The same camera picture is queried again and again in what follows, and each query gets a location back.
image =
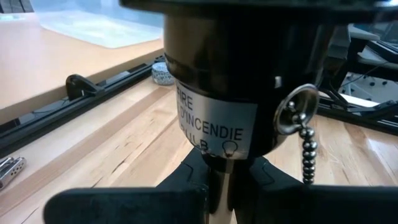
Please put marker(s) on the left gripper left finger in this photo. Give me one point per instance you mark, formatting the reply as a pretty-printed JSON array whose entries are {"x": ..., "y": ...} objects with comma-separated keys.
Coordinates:
[{"x": 124, "y": 207}]

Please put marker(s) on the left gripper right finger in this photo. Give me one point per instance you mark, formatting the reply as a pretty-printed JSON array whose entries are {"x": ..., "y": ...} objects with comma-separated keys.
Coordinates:
[{"x": 311, "y": 207}]

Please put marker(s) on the table lamp with black socket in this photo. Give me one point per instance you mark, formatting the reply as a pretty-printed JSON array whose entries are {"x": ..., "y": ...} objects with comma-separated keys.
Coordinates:
[{"x": 224, "y": 56}]

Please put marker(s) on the silver perforated metal piece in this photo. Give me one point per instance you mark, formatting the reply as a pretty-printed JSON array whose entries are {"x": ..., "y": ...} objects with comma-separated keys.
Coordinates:
[{"x": 14, "y": 171}]

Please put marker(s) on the black aluminium table frame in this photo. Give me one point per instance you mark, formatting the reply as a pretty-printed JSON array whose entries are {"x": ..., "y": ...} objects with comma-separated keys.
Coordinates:
[{"x": 46, "y": 121}]

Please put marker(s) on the black frame bracket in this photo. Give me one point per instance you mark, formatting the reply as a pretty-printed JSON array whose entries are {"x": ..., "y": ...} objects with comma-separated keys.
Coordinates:
[{"x": 77, "y": 87}]

